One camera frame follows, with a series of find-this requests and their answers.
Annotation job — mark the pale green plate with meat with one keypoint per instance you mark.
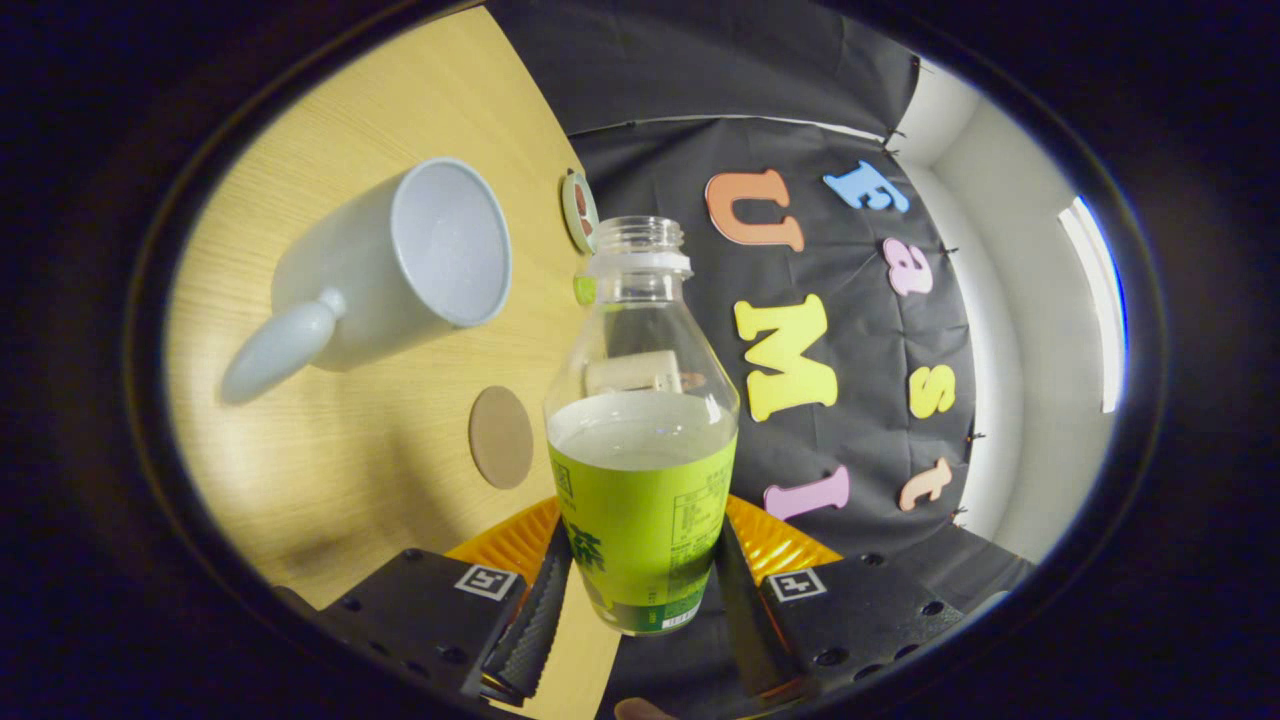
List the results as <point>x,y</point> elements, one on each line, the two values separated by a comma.
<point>580,212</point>

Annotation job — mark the wooden table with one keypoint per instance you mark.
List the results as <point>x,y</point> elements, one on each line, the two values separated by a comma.
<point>380,100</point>

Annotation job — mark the round brown coaster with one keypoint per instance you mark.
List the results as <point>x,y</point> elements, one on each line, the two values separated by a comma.
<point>501,438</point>

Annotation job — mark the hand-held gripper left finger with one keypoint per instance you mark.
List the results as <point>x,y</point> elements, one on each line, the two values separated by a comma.
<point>535,640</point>

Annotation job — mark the green label juice bottle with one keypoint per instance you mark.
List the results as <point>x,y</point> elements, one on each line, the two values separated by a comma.
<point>640,520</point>

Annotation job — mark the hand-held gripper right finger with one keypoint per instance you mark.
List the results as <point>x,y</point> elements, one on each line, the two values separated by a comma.
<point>750,630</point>

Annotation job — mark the tall capped green drink bottle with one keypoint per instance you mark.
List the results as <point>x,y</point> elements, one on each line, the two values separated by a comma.
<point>584,290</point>

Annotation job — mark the black backdrop cloth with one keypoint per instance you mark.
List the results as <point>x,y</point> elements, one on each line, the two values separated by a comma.
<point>650,60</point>

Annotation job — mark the white cup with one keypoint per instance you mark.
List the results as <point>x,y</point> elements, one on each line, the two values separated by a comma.
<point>380,290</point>

